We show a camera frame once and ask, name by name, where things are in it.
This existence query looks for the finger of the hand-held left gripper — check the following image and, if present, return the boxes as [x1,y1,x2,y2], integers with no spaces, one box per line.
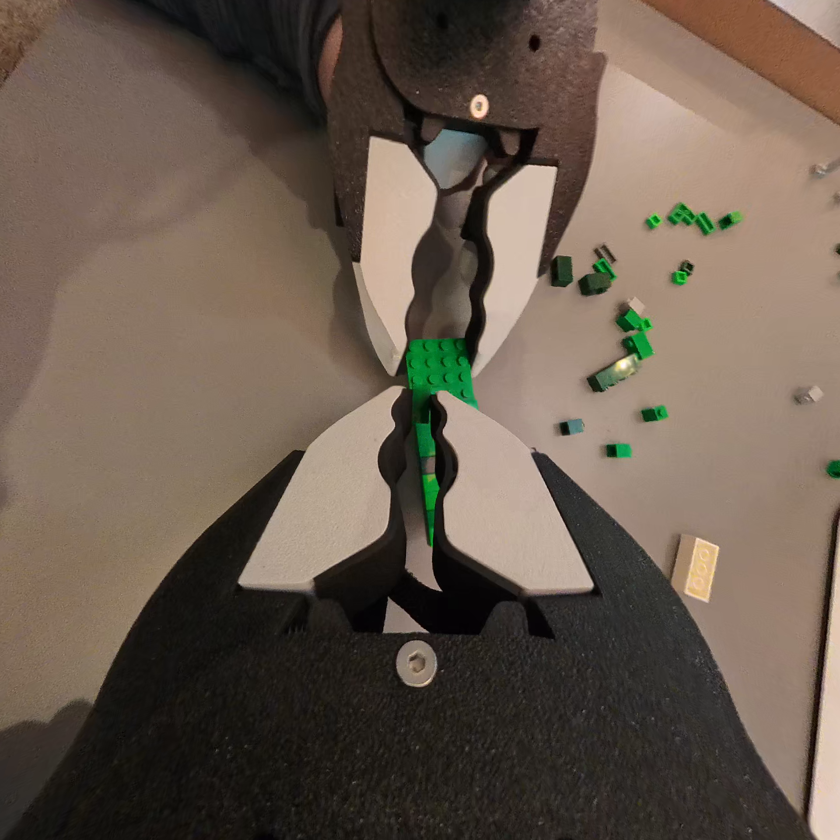
[351,134,439,377]
[462,163,560,378]

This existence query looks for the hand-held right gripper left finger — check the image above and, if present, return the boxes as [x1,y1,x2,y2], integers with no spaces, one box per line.
[238,386,411,599]

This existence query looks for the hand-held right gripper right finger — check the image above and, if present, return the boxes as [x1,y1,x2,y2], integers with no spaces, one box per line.
[430,390,596,599]

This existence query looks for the green brick plate assembly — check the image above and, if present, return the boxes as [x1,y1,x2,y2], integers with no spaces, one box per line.
[405,336,480,547]

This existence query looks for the person's left forearm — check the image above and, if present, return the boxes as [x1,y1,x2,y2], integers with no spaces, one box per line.
[141,0,343,122]

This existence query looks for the scattered green toy bricks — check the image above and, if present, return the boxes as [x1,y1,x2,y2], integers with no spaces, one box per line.
[550,203,840,480]

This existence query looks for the tan rectangular brick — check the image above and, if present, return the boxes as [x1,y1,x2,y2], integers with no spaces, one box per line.
[671,533,721,603]

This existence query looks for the wood-edged grey table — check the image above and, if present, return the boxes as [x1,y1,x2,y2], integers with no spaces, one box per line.
[640,0,840,127]

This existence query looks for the white book stand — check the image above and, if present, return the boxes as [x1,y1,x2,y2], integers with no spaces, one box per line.
[806,504,840,840]

